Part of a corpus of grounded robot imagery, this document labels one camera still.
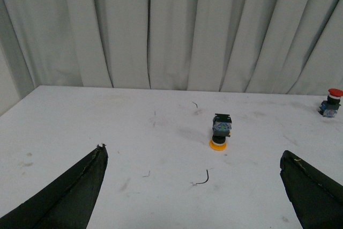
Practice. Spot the white curtain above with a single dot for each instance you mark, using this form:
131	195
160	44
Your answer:
250	46

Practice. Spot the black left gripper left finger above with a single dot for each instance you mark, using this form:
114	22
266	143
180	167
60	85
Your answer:
68	201

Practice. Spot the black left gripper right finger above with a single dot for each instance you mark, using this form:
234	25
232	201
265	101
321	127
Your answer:
316	198

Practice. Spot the black wire scrap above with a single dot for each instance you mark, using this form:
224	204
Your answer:
202	182

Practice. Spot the red push button switch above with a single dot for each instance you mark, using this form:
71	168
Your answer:
330	106

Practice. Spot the yellow push button switch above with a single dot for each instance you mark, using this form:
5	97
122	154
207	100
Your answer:
221	129

